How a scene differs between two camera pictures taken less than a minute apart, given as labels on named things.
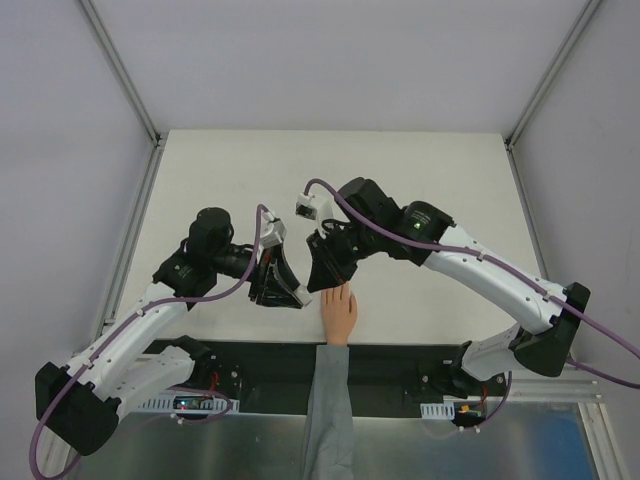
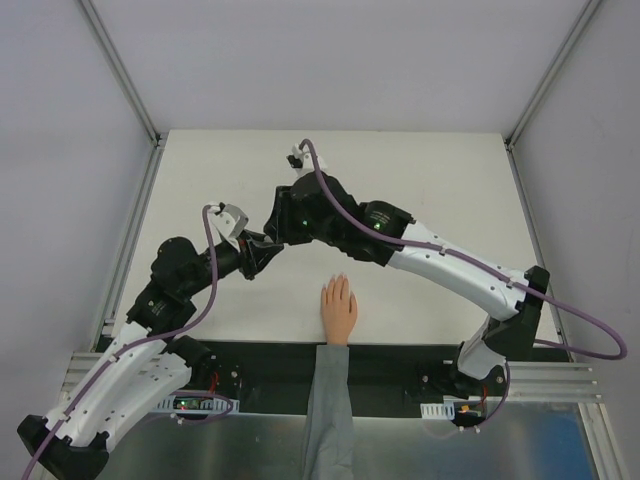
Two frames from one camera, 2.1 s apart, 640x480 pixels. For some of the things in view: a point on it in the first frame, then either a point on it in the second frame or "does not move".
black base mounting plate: x=271 y=377 does not move
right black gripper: x=333 y=251 → x=278 y=214
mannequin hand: x=339 y=306 does not move
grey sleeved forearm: x=330 y=443 does not move
